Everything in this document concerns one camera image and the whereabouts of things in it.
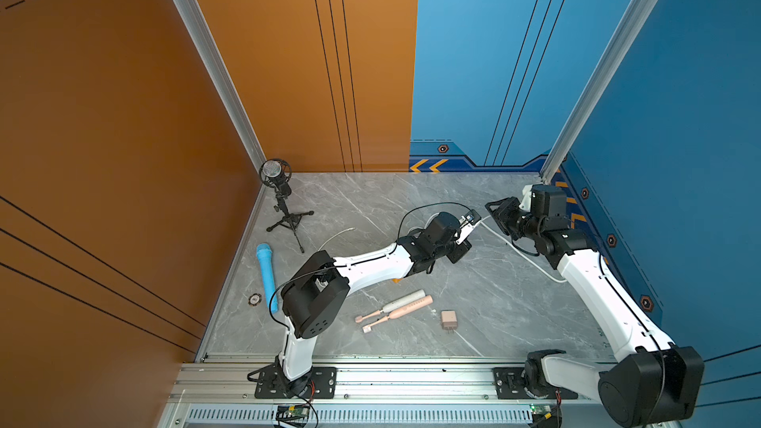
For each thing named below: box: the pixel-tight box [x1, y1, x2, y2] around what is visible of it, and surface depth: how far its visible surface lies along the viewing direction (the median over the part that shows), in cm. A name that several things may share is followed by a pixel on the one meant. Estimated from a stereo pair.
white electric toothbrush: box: [354, 289, 427, 323], surface depth 87 cm
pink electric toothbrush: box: [362, 295, 435, 334], surface depth 86 cm
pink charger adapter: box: [440, 310, 458, 330], surface depth 84 cm
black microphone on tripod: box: [258, 158, 316, 254], surface depth 93 cm
